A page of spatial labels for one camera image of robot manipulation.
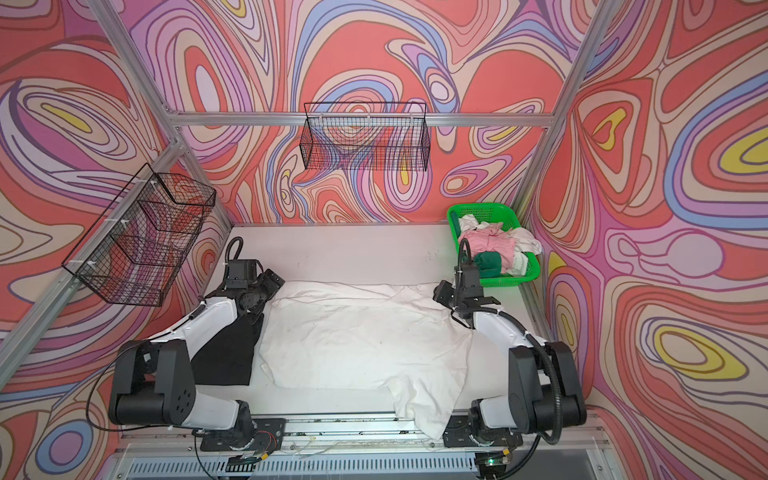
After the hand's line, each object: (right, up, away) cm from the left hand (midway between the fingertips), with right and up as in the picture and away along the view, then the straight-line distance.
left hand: (281, 282), depth 92 cm
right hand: (+51, -4, 0) cm, 51 cm away
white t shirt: (+28, -17, -1) cm, 32 cm away
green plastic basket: (+75, +25, +25) cm, 83 cm away
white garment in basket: (+81, +13, +9) cm, 82 cm away
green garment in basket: (+68, +6, +8) cm, 69 cm away
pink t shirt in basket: (+71, +15, +15) cm, 74 cm away
